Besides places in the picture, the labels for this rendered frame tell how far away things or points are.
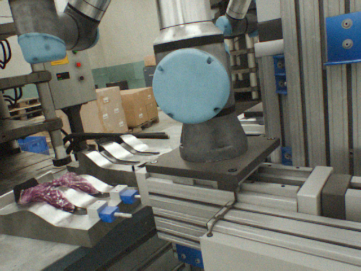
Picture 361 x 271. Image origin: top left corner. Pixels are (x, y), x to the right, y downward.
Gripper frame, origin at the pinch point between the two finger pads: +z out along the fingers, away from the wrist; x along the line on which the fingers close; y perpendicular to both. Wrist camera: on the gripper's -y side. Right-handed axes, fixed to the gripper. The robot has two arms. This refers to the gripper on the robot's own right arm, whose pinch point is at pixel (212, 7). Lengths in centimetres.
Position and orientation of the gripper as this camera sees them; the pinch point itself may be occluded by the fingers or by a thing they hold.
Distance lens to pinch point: 164.2
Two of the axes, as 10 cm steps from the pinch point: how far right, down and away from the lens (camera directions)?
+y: 2.8, 9.1, 3.0
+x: 8.5, -3.8, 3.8
